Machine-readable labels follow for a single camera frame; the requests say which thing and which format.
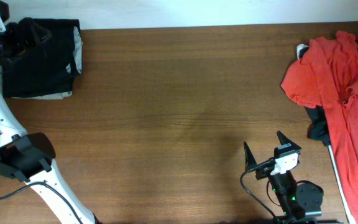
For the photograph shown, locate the red shirt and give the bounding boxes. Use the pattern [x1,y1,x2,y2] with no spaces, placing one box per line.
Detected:
[281,31,358,223]

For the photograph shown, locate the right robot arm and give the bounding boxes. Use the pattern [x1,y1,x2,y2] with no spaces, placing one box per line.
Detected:
[240,131,324,223]

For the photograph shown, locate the black shorts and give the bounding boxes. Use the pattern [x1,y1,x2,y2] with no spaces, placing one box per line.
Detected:
[2,18,83,98]

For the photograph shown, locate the white garment under pile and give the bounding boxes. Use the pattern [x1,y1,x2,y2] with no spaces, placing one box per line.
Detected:
[296,44,309,60]

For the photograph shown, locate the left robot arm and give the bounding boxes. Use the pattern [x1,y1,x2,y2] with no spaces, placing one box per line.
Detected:
[0,17,98,223]

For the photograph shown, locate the black garment under red shirt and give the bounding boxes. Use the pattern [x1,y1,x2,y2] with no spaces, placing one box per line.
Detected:
[305,106,331,147]

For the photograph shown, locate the folded khaki shorts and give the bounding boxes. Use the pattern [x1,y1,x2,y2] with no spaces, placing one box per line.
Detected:
[0,66,73,100]

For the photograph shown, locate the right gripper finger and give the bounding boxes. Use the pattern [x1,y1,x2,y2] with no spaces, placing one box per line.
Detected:
[244,141,257,172]
[275,131,301,152]

